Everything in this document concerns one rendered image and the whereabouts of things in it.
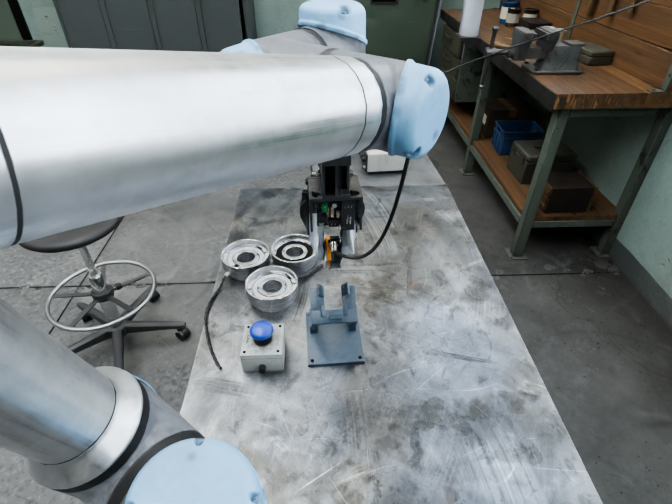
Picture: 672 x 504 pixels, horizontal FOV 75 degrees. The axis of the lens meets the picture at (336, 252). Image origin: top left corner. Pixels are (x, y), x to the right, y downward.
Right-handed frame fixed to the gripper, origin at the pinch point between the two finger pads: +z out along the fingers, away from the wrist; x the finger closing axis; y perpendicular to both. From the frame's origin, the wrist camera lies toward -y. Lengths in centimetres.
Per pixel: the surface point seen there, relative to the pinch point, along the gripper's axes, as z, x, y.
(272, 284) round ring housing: 18.0, -11.4, -12.6
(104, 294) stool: 71, -81, -72
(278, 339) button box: 15.1, -9.7, 4.9
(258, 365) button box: 17.8, -13.3, 8.0
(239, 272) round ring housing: 16.7, -18.3, -15.6
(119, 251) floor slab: 100, -103, -139
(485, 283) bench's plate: 19.5, 33.8, -10.7
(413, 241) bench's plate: 19.6, 22.0, -27.0
